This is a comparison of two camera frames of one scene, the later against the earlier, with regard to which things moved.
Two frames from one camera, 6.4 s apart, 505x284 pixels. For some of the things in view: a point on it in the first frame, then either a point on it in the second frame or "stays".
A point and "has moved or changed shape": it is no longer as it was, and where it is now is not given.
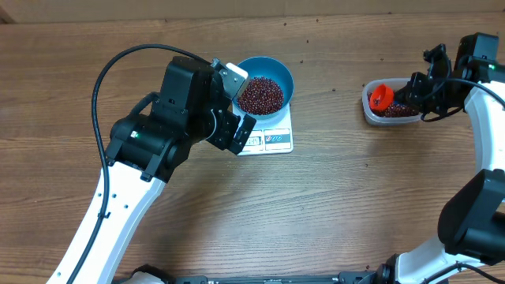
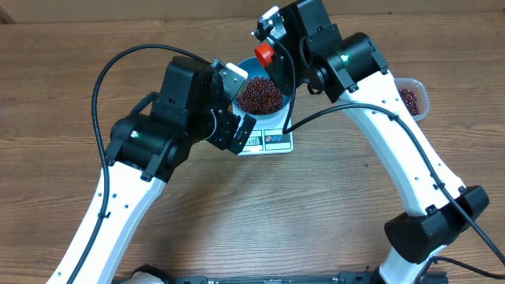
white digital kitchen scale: (270, 137) stays
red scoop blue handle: (381, 97) has moved or changed shape
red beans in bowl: (260, 96) stays
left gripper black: (224, 139) stays
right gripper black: (418, 87) -> (278, 69)
